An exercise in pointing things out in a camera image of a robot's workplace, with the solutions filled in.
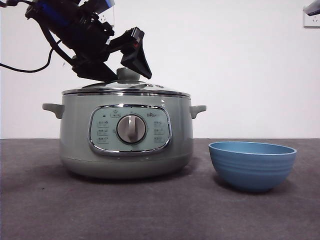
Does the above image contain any pale green electric steamer pot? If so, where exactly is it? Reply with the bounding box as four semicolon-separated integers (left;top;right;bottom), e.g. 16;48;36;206
42;92;208;180

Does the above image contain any glass lid with green knob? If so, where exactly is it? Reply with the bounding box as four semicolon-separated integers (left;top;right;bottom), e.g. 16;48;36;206
61;67;190;97

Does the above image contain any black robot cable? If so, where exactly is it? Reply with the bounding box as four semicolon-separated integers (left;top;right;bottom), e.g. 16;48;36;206
0;37;63;74

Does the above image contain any blue ribbed bowl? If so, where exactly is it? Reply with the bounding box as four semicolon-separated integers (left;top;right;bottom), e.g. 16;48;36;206
208;141;298;193

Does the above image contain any pale grey right wrist camera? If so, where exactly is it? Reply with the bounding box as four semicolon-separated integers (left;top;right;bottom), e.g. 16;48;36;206
302;0;320;15

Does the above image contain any white wall socket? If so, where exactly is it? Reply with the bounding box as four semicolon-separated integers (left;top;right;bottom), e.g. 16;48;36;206
303;11;320;28
99;5;116;28

